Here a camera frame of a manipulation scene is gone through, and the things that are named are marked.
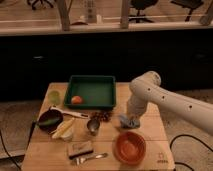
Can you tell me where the blue cloth towel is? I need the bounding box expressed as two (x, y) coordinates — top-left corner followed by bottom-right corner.
(119, 115), (140, 129)

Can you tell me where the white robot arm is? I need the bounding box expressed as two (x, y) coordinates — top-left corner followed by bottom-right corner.
(127, 71), (213, 136)

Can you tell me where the red bowl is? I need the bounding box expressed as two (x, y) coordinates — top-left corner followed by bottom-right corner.
(113, 131), (146, 166)

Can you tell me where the green plastic tray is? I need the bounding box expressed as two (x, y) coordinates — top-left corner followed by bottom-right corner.
(64, 75), (116, 110)

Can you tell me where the dark grape bunch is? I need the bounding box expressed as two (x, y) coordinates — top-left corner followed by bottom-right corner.
(92, 111), (112, 122)

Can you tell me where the orange fruit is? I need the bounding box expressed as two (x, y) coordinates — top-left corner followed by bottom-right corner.
(71, 96), (83, 104)

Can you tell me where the small metal cup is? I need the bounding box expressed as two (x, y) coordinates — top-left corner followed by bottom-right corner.
(87, 119), (100, 136)

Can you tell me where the green cucumber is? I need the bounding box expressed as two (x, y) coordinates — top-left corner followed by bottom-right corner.
(37, 118), (60, 126)

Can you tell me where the brown black sponge block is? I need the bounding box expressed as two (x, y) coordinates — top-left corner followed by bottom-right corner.
(67, 141), (94, 159)

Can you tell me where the metal fork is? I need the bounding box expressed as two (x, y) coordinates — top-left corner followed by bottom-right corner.
(71, 153), (108, 165)

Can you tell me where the white handled peeler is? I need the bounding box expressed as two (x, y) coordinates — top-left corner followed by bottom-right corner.
(49, 106), (90, 119)

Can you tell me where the black cable left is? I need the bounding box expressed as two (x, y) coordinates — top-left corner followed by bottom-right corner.
(0, 120), (37, 171)

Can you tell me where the black cable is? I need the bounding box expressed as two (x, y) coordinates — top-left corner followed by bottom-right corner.
(169, 133), (213, 171)
(0, 120), (37, 171)

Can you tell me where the black cable right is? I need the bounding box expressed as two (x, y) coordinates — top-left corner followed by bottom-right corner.
(169, 133), (213, 171)

